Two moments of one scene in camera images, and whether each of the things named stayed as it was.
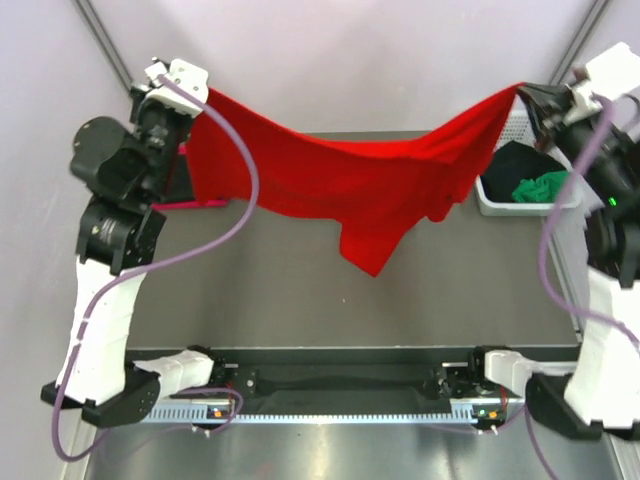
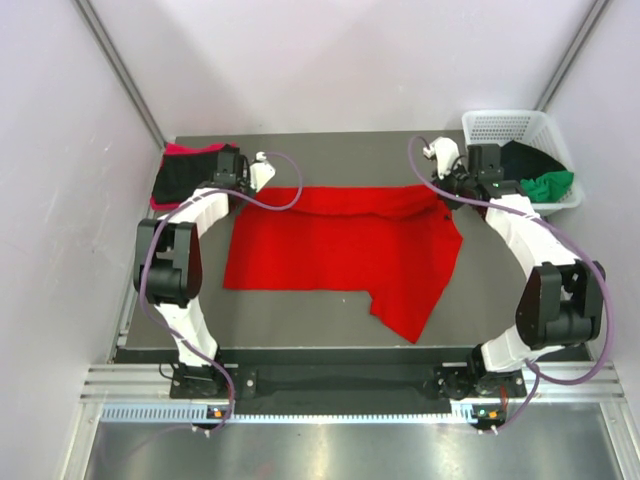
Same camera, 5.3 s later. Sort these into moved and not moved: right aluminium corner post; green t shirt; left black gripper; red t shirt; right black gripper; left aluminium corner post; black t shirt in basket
Moved: red t shirt; left black gripper; right black gripper
Not moved: green t shirt; left aluminium corner post; right aluminium corner post; black t shirt in basket
